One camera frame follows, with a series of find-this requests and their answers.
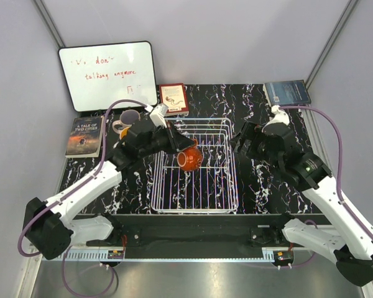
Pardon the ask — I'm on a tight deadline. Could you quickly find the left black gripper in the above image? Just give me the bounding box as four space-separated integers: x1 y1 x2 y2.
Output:
139 121 195 159

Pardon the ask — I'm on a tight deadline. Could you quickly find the orange small cup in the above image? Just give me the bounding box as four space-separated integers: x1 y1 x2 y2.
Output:
177 139 203 171

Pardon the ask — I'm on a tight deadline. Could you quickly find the pink glossy mug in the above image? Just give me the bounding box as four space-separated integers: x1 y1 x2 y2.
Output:
112 109 140 134

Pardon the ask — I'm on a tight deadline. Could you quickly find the floral patterned mug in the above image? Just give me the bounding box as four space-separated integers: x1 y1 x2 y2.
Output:
113 127 129 148

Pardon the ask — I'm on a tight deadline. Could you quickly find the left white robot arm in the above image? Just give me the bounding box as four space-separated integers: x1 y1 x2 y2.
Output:
23 120 196 260

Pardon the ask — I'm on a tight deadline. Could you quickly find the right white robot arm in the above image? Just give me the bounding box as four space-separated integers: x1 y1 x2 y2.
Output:
231 122 373 287

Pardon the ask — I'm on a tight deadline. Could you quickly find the red and white book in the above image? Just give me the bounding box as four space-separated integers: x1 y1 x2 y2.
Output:
159 83 189 117

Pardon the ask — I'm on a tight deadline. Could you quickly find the blue book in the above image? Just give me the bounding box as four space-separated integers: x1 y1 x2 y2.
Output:
263 80 311 106

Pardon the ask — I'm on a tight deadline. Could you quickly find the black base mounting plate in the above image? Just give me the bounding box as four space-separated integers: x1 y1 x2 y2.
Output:
70 214 324 260

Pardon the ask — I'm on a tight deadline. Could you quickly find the Tale of Two Cities book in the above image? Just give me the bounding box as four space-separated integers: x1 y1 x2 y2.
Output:
65 116 104 158

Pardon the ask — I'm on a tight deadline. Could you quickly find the white dry-erase board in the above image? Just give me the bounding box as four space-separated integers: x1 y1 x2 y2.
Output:
58 41 158 112

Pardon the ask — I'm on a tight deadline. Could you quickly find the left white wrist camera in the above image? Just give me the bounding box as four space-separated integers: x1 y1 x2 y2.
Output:
145 104 168 127

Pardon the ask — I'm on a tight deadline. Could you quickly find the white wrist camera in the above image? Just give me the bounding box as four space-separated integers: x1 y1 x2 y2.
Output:
262 105 290 131
145 104 168 127

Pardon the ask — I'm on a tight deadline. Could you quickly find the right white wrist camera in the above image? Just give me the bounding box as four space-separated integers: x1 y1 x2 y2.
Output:
262 105 290 131

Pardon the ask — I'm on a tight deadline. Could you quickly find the white wire dish rack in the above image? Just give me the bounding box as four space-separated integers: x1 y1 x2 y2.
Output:
151 118 239 214

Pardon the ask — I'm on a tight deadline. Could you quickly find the white slotted cable duct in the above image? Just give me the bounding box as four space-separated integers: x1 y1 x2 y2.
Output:
65 247 279 262

